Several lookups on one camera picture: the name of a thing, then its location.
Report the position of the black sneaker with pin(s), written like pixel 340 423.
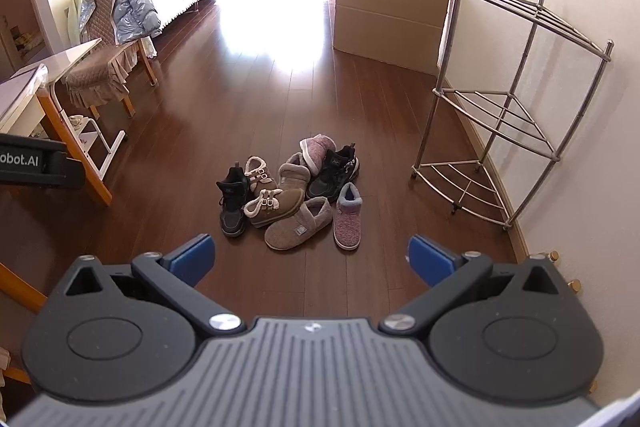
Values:
pixel 330 177
pixel 232 217

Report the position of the white step stool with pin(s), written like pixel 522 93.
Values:
pixel 92 139

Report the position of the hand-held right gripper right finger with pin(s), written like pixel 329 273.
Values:
pixel 430 263

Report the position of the taupe fleece slipper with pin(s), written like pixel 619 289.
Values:
pixel 295 177
pixel 300 227

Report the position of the gold round knob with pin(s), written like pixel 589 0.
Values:
pixel 575 286
pixel 549 255

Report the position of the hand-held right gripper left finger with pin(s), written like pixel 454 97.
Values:
pixel 192 257

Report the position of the orange wooden chair frame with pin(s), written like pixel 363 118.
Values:
pixel 22 289

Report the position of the metal corner shoe rack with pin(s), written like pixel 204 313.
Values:
pixel 500 117

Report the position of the wooden table with white top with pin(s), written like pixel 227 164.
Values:
pixel 30 92

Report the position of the cream garment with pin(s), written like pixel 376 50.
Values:
pixel 75 17

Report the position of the wooden chair with quilted cover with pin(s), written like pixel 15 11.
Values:
pixel 100 72

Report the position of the pink knit slipper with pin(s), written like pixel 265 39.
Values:
pixel 320 149
pixel 348 224

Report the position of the large cardboard box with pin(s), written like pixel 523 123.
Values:
pixel 390 17

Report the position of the silver blue puffer jacket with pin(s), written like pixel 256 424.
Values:
pixel 132 12

